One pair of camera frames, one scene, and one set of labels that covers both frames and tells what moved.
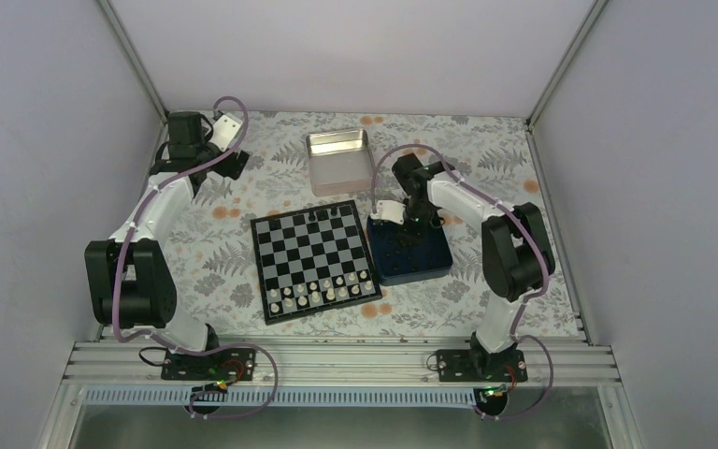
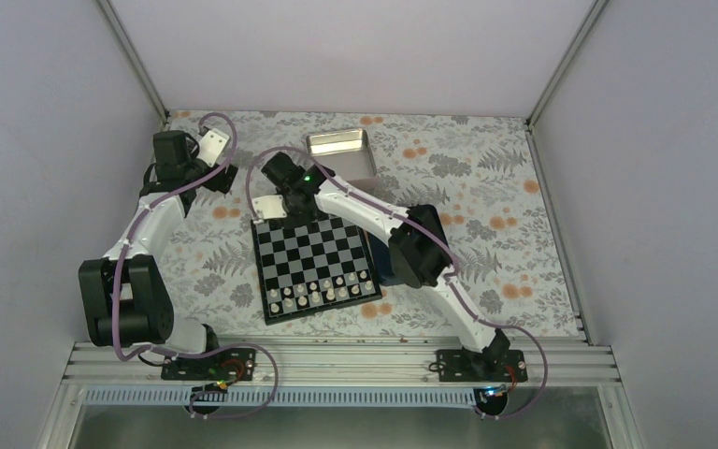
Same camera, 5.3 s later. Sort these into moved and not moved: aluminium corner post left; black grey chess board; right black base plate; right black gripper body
Moved: right black gripper body
Not moved: aluminium corner post left; right black base plate; black grey chess board
